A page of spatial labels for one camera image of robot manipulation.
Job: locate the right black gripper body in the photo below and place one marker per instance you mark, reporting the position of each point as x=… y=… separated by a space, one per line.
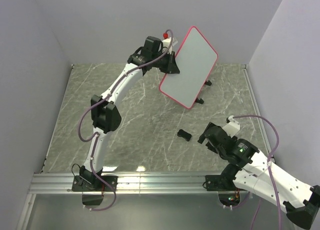
x=214 y=149

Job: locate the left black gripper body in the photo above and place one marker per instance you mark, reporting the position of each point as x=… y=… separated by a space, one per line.
x=162 y=63

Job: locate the red framed whiteboard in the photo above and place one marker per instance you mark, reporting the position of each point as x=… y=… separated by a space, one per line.
x=195 y=59

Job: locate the blue whiteboard eraser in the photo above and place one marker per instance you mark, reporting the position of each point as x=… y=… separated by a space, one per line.
x=185 y=135

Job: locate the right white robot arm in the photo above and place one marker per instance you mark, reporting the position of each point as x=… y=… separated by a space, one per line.
x=249 y=169

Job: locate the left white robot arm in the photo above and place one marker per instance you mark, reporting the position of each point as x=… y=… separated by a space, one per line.
x=106 y=118

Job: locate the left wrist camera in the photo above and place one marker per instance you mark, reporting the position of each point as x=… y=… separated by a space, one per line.
x=168 y=43

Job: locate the whiteboard wire stand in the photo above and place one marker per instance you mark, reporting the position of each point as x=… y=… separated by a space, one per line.
x=199 y=98

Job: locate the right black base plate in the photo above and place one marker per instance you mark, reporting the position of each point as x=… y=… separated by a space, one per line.
x=218 y=183

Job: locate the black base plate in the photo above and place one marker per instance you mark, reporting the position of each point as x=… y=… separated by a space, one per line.
x=218 y=183
x=81 y=185

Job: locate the right side aluminium rail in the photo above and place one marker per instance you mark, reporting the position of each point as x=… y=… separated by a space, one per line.
x=256 y=109

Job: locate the aluminium mounting rail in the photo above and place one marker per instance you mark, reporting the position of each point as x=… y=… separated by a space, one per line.
x=179 y=182

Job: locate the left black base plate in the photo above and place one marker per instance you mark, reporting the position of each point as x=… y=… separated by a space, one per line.
x=81 y=185

